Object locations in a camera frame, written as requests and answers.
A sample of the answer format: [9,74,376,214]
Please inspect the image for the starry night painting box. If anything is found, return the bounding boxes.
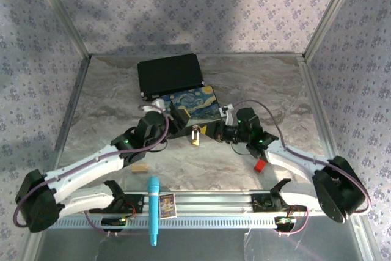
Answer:
[158,86,223,139]

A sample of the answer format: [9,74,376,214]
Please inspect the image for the black hard case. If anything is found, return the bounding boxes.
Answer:
[136,53,205,102]

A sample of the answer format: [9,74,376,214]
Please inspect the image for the colourful picture card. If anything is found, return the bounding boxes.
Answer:
[159,193,178,219]

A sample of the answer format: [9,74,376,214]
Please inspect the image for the cyan marker pen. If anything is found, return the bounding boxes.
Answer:
[147,176,161,247]

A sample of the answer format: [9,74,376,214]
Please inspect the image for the right gripper thin black cable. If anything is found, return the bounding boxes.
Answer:
[231,143,250,156]

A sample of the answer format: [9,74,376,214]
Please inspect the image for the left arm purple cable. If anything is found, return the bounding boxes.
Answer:
[12,105,170,228]

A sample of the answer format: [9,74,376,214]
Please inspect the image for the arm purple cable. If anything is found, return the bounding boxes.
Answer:
[12,105,170,228]
[230,98,373,216]

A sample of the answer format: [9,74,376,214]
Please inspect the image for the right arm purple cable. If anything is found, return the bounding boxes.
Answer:
[230,98,373,216]

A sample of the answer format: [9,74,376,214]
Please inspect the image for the aluminium mounting rail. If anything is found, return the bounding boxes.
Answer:
[122,190,324,216]

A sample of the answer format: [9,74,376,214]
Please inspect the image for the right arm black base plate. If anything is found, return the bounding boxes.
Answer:
[250,193,308,213]

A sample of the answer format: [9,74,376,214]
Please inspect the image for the aluminium frame crossbar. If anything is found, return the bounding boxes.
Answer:
[90,53,305,59]

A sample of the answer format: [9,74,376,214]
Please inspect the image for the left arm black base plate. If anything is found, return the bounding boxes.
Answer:
[111,192,145,215]

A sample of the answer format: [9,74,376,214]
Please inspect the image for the aluminium frame side rail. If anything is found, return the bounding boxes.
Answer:
[298,56,386,261]
[23,56,92,261]

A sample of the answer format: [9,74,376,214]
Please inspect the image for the slotted grey cable duct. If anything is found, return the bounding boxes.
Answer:
[50,215,309,230]

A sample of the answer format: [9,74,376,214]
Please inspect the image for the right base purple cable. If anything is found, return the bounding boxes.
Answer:
[277,205,311,237]

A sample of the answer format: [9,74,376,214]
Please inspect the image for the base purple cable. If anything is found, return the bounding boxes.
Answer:
[277,205,311,237]
[85,210,138,237]

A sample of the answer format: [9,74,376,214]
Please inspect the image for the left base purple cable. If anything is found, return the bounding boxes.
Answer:
[85,210,138,237]

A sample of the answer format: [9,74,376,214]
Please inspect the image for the aluminium frame post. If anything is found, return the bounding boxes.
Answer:
[302,0,362,60]

